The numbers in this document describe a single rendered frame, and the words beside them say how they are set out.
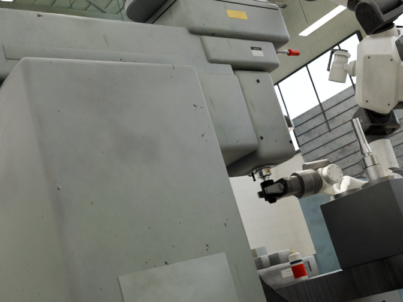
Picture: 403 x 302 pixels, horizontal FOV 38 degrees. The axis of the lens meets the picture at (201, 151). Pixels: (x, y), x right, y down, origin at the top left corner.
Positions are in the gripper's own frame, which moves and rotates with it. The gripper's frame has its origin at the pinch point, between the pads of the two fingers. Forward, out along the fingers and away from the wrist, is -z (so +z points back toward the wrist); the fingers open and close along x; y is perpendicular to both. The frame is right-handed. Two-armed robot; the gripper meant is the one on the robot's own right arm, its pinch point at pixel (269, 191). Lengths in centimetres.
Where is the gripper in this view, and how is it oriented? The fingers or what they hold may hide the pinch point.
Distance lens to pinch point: 191.5
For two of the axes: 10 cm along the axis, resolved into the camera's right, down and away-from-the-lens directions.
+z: 8.8, -1.5, 4.5
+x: 3.8, -3.4, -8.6
